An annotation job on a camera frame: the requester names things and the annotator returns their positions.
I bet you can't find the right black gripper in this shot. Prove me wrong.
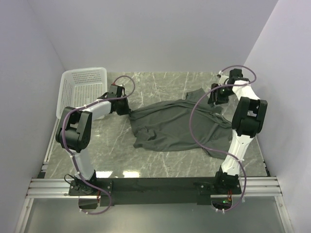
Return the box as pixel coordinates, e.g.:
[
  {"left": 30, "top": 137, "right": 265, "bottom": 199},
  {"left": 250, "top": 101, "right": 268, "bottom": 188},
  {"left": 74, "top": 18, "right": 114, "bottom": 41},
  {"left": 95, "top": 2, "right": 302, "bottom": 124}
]
[{"left": 207, "top": 83, "right": 234, "bottom": 105}]

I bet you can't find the dark grey t shirt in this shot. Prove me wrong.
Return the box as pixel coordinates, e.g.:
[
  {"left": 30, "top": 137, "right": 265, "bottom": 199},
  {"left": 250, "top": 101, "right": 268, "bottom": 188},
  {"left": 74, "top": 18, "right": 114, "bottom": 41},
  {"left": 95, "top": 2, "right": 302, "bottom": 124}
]
[{"left": 129, "top": 88, "right": 232, "bottom": 159}]

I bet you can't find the white perforated plastic basket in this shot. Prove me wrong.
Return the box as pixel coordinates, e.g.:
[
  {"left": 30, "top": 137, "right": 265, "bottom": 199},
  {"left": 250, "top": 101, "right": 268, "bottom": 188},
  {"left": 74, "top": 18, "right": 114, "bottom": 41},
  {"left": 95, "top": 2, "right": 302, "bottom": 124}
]
[{"left": 56, "top": 67, "right": 107, "bottom": 119}]

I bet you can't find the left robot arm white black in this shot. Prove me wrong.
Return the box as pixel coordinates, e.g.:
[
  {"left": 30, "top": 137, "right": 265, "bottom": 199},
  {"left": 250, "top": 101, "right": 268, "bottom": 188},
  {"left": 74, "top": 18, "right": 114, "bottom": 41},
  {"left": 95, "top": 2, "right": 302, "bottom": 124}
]
[{"left": 55, "top": 83, "right": 131, "bottom": 195}]

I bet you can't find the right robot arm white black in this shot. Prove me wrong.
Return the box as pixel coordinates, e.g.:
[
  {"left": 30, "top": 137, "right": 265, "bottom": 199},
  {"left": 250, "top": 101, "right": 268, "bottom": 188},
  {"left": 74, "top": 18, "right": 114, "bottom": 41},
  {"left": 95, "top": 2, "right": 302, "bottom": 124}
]
[{"left": 208, "top": 68, "right": 268, "bottom": 194}]

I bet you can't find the black base crossbar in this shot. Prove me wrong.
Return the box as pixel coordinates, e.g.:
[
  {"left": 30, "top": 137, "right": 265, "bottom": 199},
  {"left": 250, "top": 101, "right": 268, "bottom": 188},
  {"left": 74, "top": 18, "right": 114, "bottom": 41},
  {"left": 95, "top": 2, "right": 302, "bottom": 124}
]
[{"left": 68, "top": 176, "right": 242, "bottom": 209}]

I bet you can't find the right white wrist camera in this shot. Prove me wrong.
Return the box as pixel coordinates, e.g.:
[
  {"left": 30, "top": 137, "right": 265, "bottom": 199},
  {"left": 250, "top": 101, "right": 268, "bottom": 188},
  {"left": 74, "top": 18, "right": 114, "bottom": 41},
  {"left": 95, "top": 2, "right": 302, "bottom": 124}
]
[{"left": 217, "top": 70, "right": 229, "bottom": 85}]

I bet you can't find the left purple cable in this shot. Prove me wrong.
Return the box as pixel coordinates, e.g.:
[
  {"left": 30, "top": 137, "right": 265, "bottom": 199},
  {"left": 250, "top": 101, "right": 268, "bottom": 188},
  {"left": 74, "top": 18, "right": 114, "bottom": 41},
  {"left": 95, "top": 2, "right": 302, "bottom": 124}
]
[{"left": 62, "top": 75, "right": 136, "bottom": 216}]

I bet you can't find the purple cable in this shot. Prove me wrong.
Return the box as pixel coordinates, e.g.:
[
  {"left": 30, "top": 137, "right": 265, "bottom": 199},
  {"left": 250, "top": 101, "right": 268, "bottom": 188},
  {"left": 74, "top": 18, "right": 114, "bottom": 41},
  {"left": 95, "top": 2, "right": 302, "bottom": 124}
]
[
  {"left": 189, "top": 65, "right": 258, "bottom": 214},
  {"left": 62, "top": 75, "right": 136, "bottom": 216}
]

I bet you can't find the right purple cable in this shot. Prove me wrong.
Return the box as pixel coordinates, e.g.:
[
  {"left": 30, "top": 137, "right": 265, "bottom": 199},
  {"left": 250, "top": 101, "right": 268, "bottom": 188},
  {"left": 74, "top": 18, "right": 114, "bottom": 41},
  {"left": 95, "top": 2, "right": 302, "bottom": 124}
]
[{"left": 189, "top": 65, "right": 258, "bottom": 214}]

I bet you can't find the aluminium frame rail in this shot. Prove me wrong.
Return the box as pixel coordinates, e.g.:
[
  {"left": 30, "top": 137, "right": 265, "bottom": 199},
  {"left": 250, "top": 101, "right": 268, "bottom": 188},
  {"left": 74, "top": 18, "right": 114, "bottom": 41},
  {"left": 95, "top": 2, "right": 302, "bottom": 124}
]
[{"left": 14, "top": 118, "right": 73, "bottom": 233}]

